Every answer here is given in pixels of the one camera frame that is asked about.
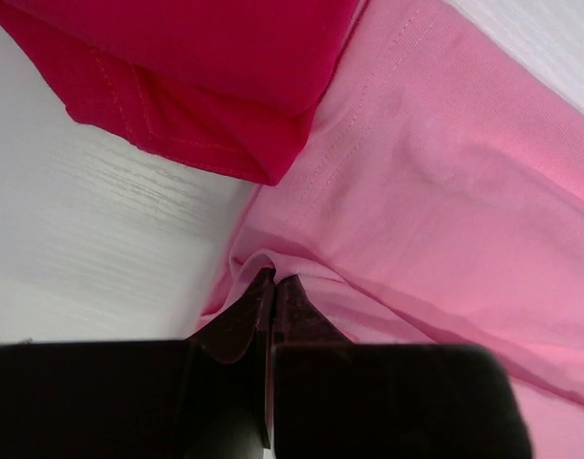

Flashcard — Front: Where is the pink t shirt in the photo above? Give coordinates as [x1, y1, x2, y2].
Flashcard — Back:
[202, 1, 584, 458]

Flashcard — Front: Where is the folded red t shirt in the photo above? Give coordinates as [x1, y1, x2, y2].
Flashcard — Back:
[0, 1, 359, 186]

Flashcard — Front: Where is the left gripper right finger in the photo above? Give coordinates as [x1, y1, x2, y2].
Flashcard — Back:
[272, 276, 533, 458]

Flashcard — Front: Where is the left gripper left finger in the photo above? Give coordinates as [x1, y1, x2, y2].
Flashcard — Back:
[0, 269, 275, 458]

